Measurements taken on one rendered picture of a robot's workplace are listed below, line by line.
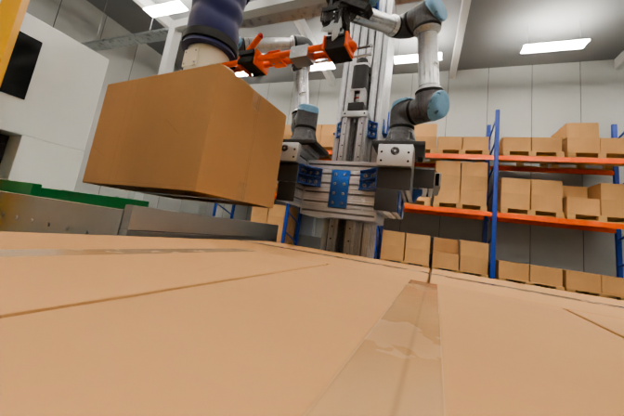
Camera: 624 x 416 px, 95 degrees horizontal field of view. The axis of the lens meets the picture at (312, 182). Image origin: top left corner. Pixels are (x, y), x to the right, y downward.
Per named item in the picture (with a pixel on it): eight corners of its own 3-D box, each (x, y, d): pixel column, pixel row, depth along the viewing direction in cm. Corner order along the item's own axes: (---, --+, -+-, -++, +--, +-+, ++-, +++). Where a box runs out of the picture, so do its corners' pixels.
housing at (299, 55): (288, 58, 98) (290, 45, 98) (297, 69, 104) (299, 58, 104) (305, 55, 94) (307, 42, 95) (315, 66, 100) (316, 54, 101)
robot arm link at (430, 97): (422, 127, 134) (419, 16, 138) (453, 120, 122) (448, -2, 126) (406, 123, 127) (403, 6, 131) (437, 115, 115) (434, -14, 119)
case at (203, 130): (81, 182, 107) (107, 84, 114) (173, 198, 142) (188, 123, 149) (195, 191, 81) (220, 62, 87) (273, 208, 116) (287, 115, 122)
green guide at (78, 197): (-3, 193, 213) (1, 181, 215) (16, 195, 223) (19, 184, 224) (140, 216, 148) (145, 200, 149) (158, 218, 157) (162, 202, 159)
